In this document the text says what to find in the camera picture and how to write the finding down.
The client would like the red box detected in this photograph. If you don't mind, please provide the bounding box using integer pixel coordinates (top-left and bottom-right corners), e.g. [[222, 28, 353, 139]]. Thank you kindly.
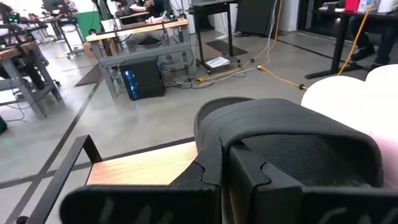
[[344, 0, 361, 12]]

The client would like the white cup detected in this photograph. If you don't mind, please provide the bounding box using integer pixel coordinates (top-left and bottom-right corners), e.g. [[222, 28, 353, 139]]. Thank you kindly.
[[377, 0, 396, 14]]

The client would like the pink slide sandal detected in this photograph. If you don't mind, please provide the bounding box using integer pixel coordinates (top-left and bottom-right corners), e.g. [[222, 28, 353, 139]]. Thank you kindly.
[[300, 75, 398, 189]]

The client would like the black floor mat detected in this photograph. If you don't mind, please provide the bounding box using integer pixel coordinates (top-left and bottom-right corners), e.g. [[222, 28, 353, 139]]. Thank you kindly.
[[205, 39, 249, 57], [73, 63, 104, 88]]

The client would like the black slide sandal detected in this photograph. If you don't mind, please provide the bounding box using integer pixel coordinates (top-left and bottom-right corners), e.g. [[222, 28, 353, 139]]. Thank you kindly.
[[193, 96, 385, 189]]

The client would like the black desk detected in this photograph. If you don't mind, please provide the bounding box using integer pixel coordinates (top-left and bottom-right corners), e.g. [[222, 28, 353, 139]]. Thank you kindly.
[[304, 8, 398, 80]]

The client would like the wooden-top grey workbench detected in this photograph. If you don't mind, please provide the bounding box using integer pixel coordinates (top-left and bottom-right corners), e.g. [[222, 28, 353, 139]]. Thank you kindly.
[[0, 41, 62, 119], [85, 17, 191, 100]]

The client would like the white and blue box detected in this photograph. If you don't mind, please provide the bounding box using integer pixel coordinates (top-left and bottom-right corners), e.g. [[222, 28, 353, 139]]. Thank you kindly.
[[357, 0, 382, 13]]

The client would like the yellow cable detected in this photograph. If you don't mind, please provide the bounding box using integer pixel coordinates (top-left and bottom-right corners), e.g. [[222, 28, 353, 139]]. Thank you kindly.
[[195, 63, 308, 91], [337, 0, 376, 76]]

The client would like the black cart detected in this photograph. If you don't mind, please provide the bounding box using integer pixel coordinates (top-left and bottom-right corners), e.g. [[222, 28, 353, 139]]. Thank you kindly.
[[187, 0, 243, 75]]

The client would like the wooden shelf with black frame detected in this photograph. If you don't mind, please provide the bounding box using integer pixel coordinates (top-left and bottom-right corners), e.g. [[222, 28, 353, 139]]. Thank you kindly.
[[26, 134, 200, 224]]

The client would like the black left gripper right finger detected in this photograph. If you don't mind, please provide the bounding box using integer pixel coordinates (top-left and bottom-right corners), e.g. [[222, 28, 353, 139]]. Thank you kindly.
[[223, 144, 398, 224]]

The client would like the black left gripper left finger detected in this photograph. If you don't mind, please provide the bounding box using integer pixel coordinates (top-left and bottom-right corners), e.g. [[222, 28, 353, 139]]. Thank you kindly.
[[58, 136, 223, 224]]

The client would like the white booklet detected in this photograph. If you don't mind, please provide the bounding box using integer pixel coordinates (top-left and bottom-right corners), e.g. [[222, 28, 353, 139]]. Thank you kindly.
[[204, 56, 231, 69]]

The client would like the black computer tower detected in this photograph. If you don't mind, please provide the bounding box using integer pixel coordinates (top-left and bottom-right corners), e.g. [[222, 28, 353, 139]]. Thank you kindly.
[[119, 57, 166, 101]]

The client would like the black panel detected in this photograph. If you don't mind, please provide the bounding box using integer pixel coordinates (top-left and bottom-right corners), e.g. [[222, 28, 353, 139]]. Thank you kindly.
[[234, 0, 278, 37]]

